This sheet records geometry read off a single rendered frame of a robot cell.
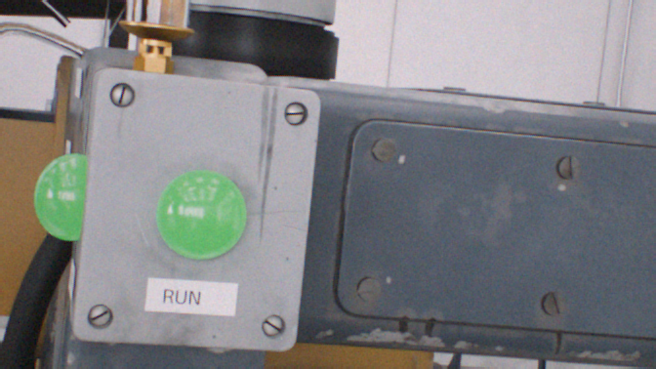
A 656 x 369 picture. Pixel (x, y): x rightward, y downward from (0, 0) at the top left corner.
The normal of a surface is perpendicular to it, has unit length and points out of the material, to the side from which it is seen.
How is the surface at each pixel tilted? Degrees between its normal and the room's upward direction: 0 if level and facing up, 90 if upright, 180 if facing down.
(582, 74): 90
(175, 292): 90
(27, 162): 90
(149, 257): 90
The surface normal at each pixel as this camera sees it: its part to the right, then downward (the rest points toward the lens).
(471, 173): 0.22, 0.07
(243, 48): 0.00, 0.05
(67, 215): 0.05, 0.38
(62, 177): -0.14, -0.47
